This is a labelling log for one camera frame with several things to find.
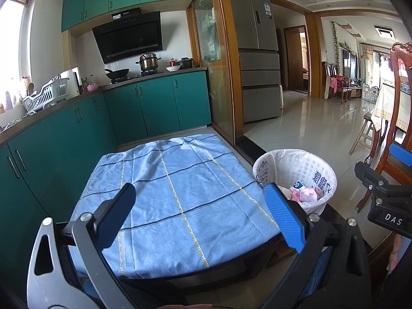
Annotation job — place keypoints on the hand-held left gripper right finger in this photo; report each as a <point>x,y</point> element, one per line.
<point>286,219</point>

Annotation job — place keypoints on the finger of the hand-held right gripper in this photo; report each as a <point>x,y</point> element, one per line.
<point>402,156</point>
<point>368,173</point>

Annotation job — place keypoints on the white bowl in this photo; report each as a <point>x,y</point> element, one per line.
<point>173,68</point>

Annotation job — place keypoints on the glass sliding door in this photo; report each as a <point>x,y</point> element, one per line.
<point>212,70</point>

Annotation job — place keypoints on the white dish rack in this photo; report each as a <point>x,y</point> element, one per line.
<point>45,96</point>

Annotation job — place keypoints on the pink bottle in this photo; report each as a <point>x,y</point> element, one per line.
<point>9,100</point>

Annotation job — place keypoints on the brown kitchen countertop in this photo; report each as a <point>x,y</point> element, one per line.
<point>38,116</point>

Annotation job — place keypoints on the white blue medicine box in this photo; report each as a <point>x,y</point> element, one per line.
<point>301,185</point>

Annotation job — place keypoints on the person's right leg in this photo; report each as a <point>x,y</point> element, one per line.
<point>318,267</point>

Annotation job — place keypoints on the wooden chairs with clothes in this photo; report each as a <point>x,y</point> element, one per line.
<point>338,83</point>

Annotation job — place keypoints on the white baby fence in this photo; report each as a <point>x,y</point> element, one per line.
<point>370,93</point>

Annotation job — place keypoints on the white countertop appliance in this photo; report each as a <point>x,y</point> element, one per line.
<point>71,82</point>

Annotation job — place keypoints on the person's leg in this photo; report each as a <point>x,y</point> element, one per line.
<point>88,291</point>
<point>318,267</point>

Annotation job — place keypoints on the blue checked tablecloth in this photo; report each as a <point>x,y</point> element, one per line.
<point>180,199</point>

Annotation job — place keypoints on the person's right hand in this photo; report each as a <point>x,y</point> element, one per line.
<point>395,252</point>

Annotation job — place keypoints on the silver refrigerator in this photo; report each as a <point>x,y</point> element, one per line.
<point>257,70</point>

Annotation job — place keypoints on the black range hood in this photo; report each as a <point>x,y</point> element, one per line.
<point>128,38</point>

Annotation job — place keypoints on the square ceiling lamp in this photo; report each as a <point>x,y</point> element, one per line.
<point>385,32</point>

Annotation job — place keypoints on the yellow checked dining tablecloth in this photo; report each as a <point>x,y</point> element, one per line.
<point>388,109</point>

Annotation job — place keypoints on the pink bowl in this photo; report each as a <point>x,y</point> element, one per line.
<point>92,87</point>

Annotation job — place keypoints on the brown wooden door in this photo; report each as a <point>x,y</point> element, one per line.
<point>291,61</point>

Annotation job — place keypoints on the gas stove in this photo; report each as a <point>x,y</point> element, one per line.
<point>135,77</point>

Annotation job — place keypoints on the white lined waste bin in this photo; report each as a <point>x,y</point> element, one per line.
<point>289,167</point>

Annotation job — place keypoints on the stainless steel pot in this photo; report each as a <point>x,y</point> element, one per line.
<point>148,62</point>

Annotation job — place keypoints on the black lidded pot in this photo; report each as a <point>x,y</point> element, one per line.
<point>185,63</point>

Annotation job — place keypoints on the green lower kitchen cabinets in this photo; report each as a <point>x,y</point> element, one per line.
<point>154,103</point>

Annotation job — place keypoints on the black wok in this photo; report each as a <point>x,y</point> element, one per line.
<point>117,73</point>

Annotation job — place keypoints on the carved wooden chair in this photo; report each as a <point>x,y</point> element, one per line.
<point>391,128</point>

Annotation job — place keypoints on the person's left leg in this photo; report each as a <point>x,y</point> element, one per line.
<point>88,291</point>

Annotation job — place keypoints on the brown flat board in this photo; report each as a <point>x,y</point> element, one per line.
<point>285,251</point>

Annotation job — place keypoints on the television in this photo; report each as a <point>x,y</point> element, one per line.
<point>350,66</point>

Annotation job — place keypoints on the green wall garland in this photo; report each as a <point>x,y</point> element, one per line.
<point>336,45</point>

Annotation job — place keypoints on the pink plastic wrapper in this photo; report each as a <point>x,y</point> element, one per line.
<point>304,195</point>

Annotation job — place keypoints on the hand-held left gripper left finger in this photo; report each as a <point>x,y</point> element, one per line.
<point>120,212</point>

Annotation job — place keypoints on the kitchen window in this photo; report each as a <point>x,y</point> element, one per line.
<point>13,45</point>

